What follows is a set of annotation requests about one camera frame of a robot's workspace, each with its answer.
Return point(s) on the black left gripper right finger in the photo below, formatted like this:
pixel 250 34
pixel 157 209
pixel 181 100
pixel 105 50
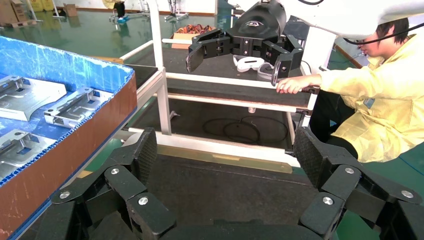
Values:
pixel 311 155

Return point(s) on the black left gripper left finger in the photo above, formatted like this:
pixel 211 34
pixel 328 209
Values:
pixel 140 155

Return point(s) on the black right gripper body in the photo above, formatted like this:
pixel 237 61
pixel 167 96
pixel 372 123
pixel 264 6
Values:
pixel 258 26

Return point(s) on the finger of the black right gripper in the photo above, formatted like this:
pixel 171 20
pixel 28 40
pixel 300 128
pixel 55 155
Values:
pixel 288 59
pixel 205 46

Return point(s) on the stamped metal plate accessory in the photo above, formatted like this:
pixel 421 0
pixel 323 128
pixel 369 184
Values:
pixel 30 96
pixel 71 111
pixel 20 149

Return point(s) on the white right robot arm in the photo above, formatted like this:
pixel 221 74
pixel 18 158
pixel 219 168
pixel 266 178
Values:
pixel 331 16

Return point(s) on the yellow sleeved forearm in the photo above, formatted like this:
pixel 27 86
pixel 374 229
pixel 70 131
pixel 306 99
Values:
pixel 348 81

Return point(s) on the cardboard box with orange parts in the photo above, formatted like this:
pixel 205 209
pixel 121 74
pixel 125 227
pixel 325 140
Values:
pixel 180 38

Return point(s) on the small brown cardboard box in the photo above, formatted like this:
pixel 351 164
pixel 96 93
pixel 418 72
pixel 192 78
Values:
pixel 70 10

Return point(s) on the person's bare hand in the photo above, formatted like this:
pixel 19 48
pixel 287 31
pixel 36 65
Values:
pixel 298 82

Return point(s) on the white round device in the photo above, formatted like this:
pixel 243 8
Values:
pixel 265 71

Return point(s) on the white VR headset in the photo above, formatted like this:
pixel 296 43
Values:
pixel 248 63

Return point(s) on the blue corrugated plastic bin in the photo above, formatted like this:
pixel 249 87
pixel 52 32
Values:
pixel 66 155

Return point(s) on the yellow translucent edge strip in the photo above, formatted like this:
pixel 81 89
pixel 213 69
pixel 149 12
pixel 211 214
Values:
pixel 225 159

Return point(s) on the person in yellow coat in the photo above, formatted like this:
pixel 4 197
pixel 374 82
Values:
pixel 391 109

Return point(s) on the distant standing person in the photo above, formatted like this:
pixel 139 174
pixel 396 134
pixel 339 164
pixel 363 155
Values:
pixel 117 8

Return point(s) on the yellow wooden board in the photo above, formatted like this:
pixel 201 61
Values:
pixel 109 60

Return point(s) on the stacked brown cardboard boxes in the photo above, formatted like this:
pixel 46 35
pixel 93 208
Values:
pixel 11 13

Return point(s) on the small metal bolt bracket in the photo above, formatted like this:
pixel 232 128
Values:
pixel 174 115

